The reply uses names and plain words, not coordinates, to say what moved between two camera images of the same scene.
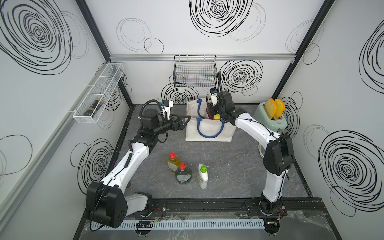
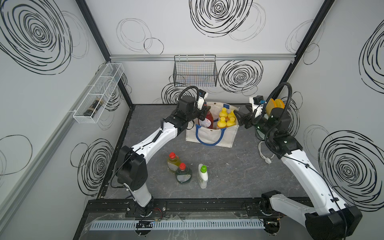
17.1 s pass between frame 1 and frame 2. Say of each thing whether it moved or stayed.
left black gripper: moved
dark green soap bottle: stayed
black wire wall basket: stayed
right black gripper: moved
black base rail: stayed
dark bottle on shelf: stayed
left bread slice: stayed
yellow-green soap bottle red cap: stayed
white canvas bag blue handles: moved
